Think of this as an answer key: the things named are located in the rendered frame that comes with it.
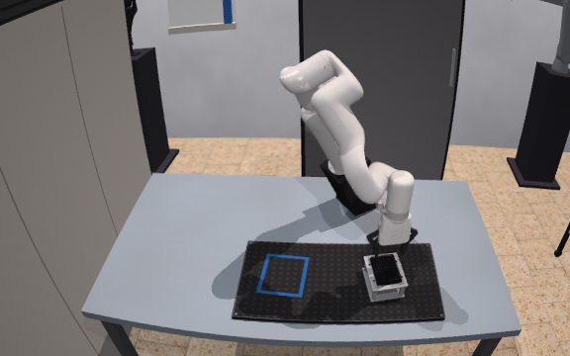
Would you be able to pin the blue tape rectangle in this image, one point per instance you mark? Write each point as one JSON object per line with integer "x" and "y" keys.
{"x": 283, "y": 294}

